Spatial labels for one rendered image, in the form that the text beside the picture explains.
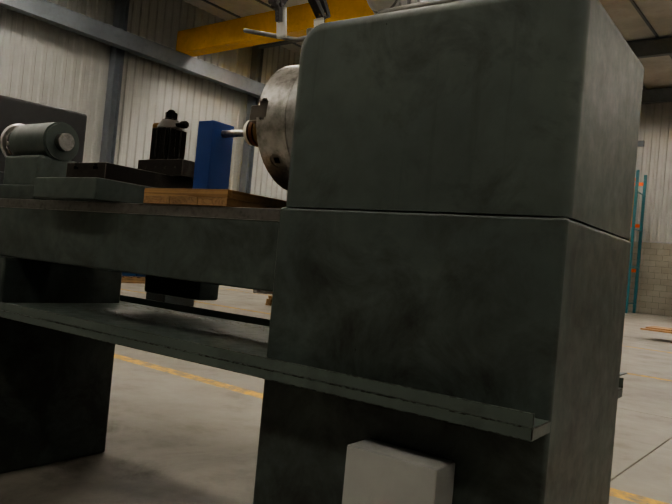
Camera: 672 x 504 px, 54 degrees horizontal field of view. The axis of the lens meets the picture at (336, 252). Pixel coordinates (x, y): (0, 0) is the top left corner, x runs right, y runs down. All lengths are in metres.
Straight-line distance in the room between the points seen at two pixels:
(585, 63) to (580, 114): 0.08
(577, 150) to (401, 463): 0.59
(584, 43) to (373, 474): 0.80
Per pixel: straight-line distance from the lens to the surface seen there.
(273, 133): 1.55
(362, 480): 1.22
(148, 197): 1.78
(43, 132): 2.46
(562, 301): 1.13
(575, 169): 1.15
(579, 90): 1.17
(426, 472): 1.15
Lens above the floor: 0.76
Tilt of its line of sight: 1 degrees up
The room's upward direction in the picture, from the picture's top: 5 degrees clockwise
